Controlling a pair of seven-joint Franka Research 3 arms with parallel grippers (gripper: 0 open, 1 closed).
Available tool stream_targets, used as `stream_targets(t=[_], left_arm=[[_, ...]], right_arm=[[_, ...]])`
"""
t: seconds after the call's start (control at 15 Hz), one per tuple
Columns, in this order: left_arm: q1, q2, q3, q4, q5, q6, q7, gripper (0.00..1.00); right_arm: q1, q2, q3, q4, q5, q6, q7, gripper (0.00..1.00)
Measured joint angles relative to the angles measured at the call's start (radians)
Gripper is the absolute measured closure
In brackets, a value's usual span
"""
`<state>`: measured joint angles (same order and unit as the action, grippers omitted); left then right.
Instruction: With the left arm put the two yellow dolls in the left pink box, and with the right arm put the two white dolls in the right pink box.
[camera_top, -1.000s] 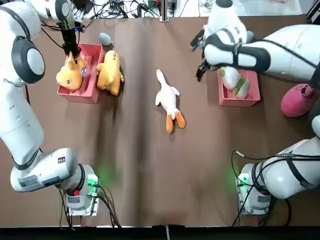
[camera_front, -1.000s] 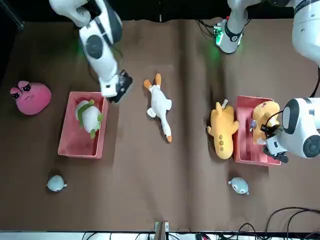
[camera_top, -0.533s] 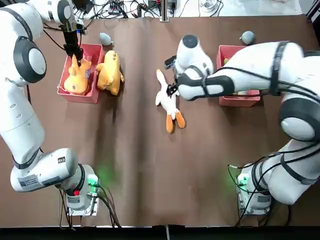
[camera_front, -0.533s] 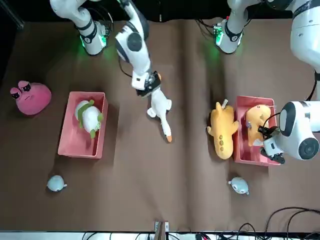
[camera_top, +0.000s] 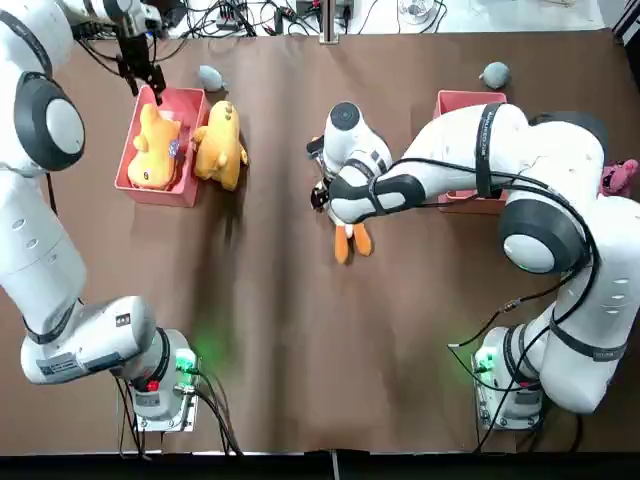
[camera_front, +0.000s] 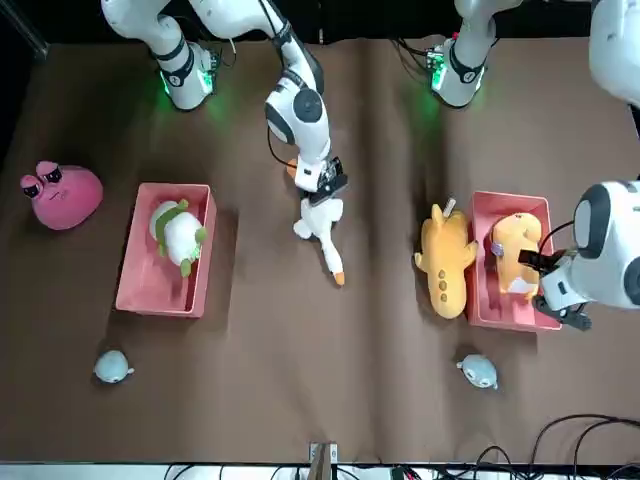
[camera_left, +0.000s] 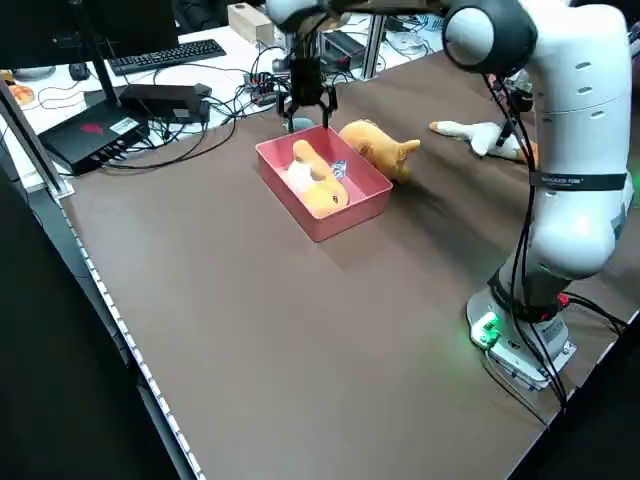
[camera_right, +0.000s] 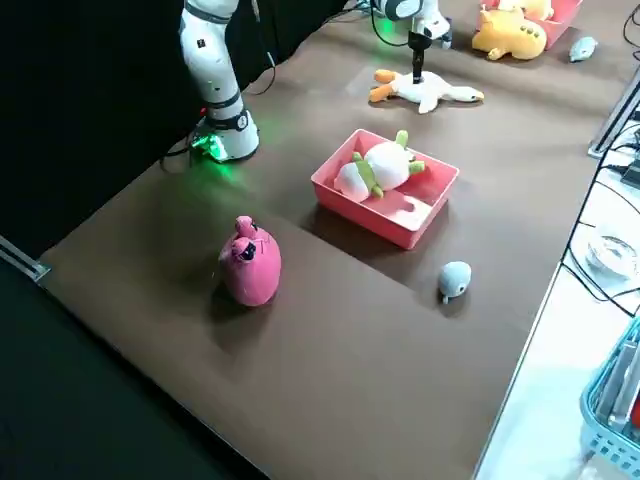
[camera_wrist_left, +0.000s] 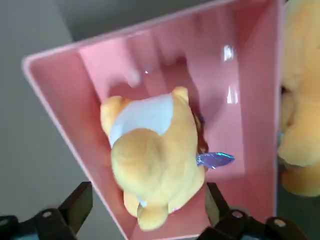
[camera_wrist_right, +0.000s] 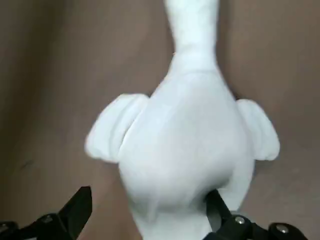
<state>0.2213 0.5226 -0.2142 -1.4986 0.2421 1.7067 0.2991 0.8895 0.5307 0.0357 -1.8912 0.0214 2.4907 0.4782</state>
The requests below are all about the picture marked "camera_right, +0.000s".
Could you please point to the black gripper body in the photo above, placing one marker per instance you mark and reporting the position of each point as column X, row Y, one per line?
column 420, row 41

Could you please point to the white goose doll orange feet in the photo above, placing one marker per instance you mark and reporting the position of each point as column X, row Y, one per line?
column 430, row 95

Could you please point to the yellow dinosaur doll green spikes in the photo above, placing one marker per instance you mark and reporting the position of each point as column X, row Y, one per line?
column 510, row 35

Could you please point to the white doll green limbs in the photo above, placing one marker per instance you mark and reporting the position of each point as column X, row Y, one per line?
column 387, row 167

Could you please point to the yellow bear doll white shirt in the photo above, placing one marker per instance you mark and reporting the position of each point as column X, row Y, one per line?
column 535, row 7

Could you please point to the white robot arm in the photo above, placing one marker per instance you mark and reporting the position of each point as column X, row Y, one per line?
column 210, row 60

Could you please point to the pink plastic box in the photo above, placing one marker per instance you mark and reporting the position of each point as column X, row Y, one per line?
column 380, row 220
column 562, row 22

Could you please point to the black electronics box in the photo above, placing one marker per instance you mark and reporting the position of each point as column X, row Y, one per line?
column 631, row 175

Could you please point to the small grey-blue plush toy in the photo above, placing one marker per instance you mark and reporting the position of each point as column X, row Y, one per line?
column 455, row 275
column 582, row 50

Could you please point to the pink round plush doll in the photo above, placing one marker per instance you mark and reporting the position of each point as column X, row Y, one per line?
column 252, row 275

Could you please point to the clear round dish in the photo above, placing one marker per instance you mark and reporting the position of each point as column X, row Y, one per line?
column 612, row 255

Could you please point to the white desk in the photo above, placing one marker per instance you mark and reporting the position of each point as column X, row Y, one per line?
column 550, row 400

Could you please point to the blue plastic basket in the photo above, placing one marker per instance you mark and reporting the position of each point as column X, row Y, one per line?
column 600, row 425

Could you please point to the aluminium profile post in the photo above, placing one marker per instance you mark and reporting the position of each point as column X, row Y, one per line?
column 617, row 110

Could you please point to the aluminium frame corner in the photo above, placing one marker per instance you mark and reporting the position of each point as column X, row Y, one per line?
column 30, row 267

